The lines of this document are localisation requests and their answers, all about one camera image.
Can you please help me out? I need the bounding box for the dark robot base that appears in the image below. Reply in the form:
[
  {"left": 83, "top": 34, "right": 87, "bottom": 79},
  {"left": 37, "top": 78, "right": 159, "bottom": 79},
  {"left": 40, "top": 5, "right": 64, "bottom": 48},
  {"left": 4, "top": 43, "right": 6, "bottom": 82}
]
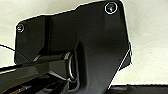
[{"left": 13, "top": 0, "right": 133, "bottom": 94}]

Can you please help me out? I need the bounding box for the thin dark robot cable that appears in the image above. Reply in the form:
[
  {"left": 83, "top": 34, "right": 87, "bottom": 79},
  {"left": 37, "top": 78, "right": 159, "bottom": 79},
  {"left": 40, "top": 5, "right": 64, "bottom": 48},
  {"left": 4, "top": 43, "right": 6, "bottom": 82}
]
[{"left": 0, "top": 44, "right": 17, "bottom": 52}]

